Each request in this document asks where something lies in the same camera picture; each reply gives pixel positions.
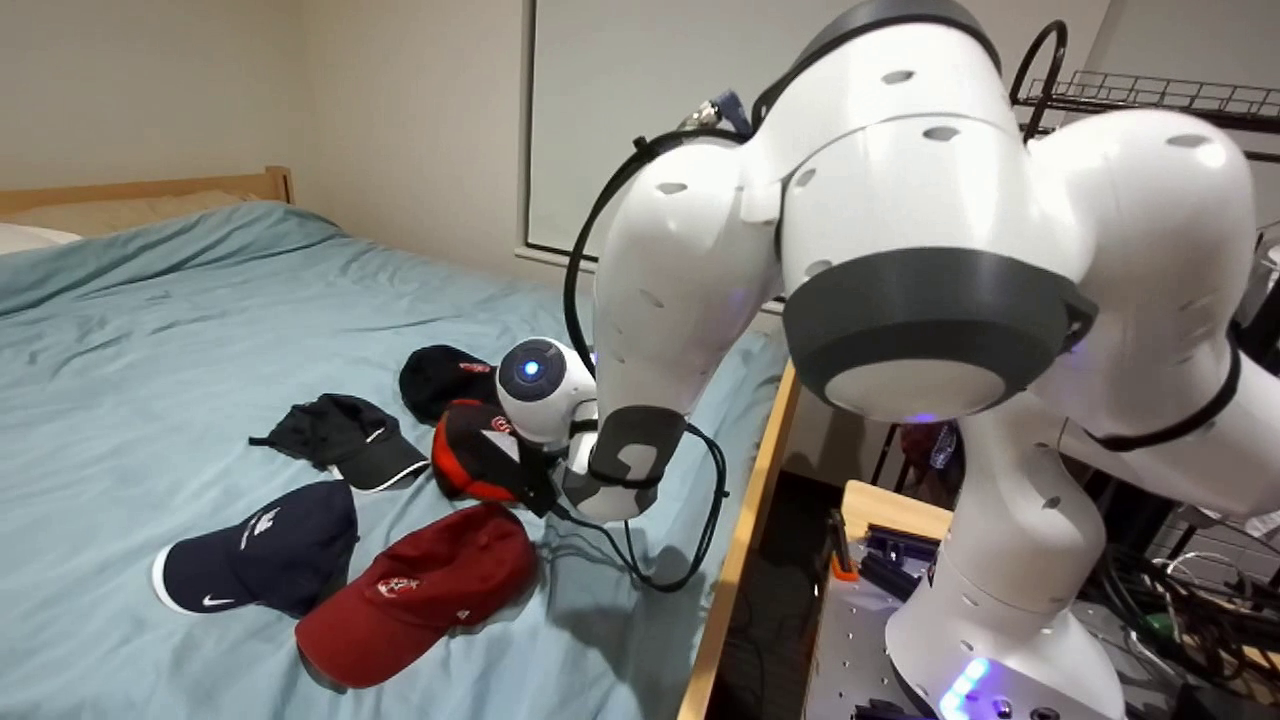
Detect black and red cap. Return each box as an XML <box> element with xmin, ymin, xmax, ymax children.
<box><xmin>426</xmin><ymin>396</ymin><xmax>561</xmax><ymax>520</ymax></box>

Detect small wooden box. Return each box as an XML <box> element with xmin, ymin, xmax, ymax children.
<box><xmin>837</xmin><ymin>476</ymin><xmax>959</xmax><ymax>582</ymax></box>

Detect navy blue cap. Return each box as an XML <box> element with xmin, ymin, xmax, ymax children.
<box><xmin>147</xmin><ymin>481</ymin><xmax>359</xmax><ymax>619</ymax></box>

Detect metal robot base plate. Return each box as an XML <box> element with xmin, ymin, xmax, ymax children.
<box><xmin>794</xmin><ymin>568</ymin><xmax>1132</xmax><ymax>720</ymax></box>

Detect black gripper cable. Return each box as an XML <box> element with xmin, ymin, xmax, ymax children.
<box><xmin>552</xmin><ymin>422</ymin><xmax>734</xmax><ymax>601</ymax></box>

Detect black cap with white trim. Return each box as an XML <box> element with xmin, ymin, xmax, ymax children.
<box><xmin>246</xmin><ymin>394</ymin><xmax>432</xmax><ymax>491</ymax></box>

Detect white window blind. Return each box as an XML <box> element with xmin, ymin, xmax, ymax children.
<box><xmin>519</xmin><ymin>0</ymin><xmax>837</xmax><ymax>270</ymax></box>

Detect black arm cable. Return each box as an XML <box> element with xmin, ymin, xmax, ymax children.
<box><xmin>561</xmin><ymin>94</ymin><xmax>754</xmax><ymax>382</ymax></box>

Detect black wire shelf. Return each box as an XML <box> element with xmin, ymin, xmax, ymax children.
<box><xmin>1016</xmin><ymin>59</ymin><xmax>1280</xmax><ymax>136</ymax></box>

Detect white pillow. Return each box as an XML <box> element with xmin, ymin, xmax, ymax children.
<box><xmin>0</xmin><ymin>221</ymin><xmax>88</xmax><ymax>260</ymax></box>

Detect light blue bed sheet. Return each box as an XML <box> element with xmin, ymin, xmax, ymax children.
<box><xmin>0</xmin><ymin>202</ymin><xmax>793</xmax><ymax>720</ymax></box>

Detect dark red cap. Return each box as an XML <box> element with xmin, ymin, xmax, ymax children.
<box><xmin>290</xmin><ymin>500</ymin><xmax>545</xmax><ymax>692</ymax></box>

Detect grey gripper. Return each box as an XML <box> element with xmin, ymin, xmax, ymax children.
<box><xmin>552</xmin><ymin>428</ymin><xmax>662</xmax><ymax>527</ymax></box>

